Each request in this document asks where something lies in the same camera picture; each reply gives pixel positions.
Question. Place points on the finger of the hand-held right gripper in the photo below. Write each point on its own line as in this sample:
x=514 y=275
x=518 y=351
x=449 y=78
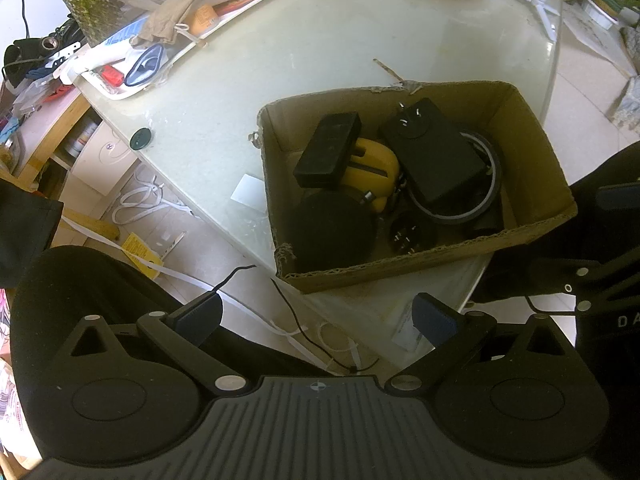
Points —
x=620 y=197

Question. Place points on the black tape roll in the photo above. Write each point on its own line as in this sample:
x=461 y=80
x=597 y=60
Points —
x=495 y=175

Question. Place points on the small black rectangular device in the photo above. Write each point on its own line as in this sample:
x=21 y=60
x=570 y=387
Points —
x=327 y=147

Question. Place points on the grey rock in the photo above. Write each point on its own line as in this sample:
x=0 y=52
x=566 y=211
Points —
x=627 y=105

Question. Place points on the wooden side shelf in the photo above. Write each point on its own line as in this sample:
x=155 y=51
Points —
x=55 y=130

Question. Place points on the small red box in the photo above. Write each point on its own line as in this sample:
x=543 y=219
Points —
x=113 y=75

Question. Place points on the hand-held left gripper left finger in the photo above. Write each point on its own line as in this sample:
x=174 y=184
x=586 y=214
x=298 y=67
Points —
x=200 y=317

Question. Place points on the black round plug adapter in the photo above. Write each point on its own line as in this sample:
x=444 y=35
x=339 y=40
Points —
x=412 y=232

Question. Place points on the white tray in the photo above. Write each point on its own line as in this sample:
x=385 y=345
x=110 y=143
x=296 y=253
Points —
x=250 y=15

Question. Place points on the yellow paper tag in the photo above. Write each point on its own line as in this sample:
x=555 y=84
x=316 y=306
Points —
x=141 y=249

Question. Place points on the person's right leg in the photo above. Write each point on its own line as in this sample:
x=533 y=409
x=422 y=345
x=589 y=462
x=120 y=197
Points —
x=530 y=240

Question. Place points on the blue oval pouch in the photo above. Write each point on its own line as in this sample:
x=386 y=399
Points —
x=142 y=65

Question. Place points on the cardboard box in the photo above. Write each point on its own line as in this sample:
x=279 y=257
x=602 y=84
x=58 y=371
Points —
x=530 y=160

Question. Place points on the black cloth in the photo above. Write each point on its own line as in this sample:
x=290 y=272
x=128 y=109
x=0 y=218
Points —
x=25 y=225

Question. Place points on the colourful printed bag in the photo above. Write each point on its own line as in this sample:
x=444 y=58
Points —
x=10 y=385

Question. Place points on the orange label jar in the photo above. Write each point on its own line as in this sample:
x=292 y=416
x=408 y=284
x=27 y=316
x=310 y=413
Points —
x=206 y=19

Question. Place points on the red booklet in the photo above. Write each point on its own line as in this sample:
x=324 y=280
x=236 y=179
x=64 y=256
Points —
x=245 y=1

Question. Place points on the black power adapter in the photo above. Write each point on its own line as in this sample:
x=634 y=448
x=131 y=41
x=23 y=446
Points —
x=435 y=155

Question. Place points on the white plastic package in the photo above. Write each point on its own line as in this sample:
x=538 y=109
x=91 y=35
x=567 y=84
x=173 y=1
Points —
x=95 y=57

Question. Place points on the black cylindrical container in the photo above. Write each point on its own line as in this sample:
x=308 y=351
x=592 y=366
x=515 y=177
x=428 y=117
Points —
x=330 y=232

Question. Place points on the white paper slip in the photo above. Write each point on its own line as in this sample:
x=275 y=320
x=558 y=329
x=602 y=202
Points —
x=249 y=190

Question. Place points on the dark round cap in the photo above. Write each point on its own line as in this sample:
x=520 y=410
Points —
x=141 y=138

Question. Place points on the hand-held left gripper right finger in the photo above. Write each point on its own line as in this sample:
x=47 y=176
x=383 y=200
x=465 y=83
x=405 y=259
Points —
x=432 y=322

